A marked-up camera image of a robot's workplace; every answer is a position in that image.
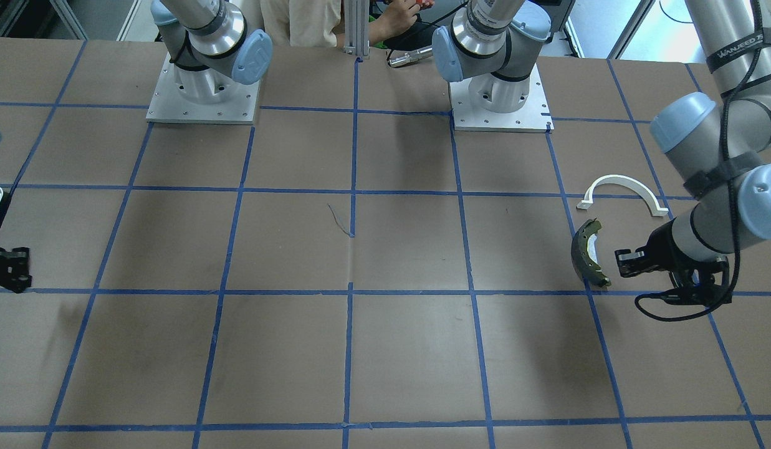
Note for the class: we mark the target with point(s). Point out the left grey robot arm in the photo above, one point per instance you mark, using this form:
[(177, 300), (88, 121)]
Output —
[(714, 146)]

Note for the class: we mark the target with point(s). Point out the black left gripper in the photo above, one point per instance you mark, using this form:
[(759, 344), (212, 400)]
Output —
[(660, 248)]

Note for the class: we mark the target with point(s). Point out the person in beige shirt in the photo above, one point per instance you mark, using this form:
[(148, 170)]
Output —
[(322, 23)]

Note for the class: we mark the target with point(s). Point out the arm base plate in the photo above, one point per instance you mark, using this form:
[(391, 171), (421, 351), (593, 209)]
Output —
[(488, 104), (203, 97)]

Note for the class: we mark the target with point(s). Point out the green brake shoe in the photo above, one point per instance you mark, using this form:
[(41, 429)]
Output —
[(584, 255)]

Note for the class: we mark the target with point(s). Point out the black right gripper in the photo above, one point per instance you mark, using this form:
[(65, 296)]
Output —
[(6, 267)]

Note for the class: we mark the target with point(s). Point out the aluminium frame post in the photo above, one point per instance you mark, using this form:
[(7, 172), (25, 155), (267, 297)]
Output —
[(356, 40)]

